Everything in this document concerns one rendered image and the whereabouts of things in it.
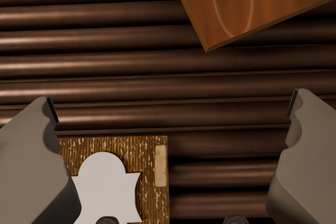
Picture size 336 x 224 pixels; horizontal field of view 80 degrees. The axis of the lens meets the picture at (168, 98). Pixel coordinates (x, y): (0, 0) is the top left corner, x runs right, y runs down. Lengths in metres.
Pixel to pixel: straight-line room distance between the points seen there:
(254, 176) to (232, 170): 0.03
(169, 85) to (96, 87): 0.13
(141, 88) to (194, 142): 0.13
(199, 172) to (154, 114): 0.12
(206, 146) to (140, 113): 0.12
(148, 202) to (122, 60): 0.24
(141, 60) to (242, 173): 0.25
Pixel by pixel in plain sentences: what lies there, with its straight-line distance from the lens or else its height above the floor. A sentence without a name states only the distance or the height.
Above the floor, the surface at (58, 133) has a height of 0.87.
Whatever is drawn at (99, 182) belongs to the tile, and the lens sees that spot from 0.34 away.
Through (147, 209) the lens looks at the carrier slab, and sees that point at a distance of 0.35.
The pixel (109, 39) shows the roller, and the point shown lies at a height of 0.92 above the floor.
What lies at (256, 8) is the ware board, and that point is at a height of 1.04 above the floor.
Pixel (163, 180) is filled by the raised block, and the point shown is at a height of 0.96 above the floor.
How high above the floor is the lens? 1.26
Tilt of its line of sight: 81 degrees down
